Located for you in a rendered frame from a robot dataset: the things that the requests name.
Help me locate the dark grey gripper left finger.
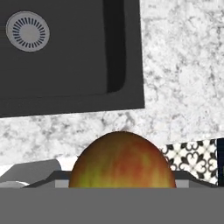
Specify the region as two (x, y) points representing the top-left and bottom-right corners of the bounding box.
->
(24, 170), (74, 189)

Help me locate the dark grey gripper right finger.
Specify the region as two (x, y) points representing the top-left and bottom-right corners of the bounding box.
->
(171, 170), (219, 189)

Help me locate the red and yellow apple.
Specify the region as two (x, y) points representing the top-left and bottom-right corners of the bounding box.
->
(68, 130), (178, 189)

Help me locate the dark grey sink basin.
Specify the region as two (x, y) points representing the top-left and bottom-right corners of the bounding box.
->
(0, 0), (146, 119)

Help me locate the round grey sink drain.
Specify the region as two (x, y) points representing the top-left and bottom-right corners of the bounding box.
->
(5, 10), (51, 53)

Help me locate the dark blue cupboard front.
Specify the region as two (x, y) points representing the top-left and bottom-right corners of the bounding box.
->
(216, 137), (224, 187)

